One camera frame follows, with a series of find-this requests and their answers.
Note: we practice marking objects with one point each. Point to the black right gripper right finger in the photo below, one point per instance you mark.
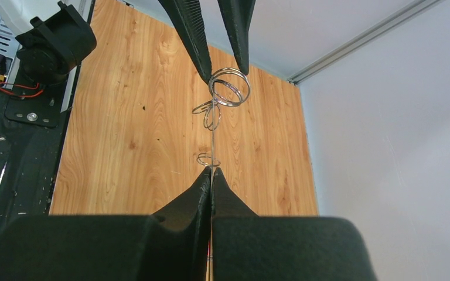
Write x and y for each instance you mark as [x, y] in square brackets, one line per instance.
[247, 246]

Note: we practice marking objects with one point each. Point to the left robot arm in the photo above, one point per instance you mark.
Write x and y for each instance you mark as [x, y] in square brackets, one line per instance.
[55, 38]

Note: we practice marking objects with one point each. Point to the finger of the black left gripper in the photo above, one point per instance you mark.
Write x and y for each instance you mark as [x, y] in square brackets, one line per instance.
[186, 17]
[237, 16]

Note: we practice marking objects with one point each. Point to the large split keyring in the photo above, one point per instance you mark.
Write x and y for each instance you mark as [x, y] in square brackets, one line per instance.
[215, 79]

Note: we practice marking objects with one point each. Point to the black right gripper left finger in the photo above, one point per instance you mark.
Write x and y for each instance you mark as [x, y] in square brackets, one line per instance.
[170, 244]

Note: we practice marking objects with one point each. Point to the metal key organizer plate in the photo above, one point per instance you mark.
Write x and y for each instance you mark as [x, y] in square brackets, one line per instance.
[212, 146]

